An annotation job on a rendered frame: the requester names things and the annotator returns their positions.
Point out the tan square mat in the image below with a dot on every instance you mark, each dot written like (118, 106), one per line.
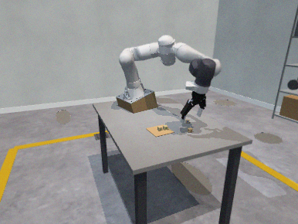
(158, 133)

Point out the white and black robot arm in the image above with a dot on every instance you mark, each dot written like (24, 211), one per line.
(202, 67)

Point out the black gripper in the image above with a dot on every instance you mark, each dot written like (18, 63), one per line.
(197, 98)

